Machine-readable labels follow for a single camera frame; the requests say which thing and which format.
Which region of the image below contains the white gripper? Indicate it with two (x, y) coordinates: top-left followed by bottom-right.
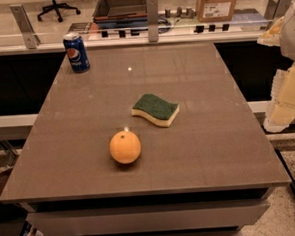
(257, 0), (295, 133)

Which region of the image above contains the orange fruit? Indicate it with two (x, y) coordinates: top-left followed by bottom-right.
(109, 130), (141, 164)

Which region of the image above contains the blue pepsi can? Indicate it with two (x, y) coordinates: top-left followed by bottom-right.
(63, 32), (90, 73)

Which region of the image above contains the cardboard box with label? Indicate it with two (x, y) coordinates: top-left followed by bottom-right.
(196, 0), (237, 23)

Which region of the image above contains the green and yellow sponge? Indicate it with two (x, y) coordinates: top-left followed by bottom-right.
(131, 94), (180, 128)

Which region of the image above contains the grey open tray box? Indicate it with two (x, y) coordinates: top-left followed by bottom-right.
(93, 0), (147, 21)

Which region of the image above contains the black office chair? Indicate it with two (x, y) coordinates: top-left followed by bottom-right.
(37, 0), (81, 22)

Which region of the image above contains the grey table drawer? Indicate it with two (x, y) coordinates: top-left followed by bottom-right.
(26, 199), (269, 236)

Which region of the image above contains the right metal glass bracket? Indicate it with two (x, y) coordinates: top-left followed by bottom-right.
(263, 0), (292, 20)

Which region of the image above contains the left metal glass bracket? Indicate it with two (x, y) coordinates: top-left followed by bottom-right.
(9, 4), (40, 49)

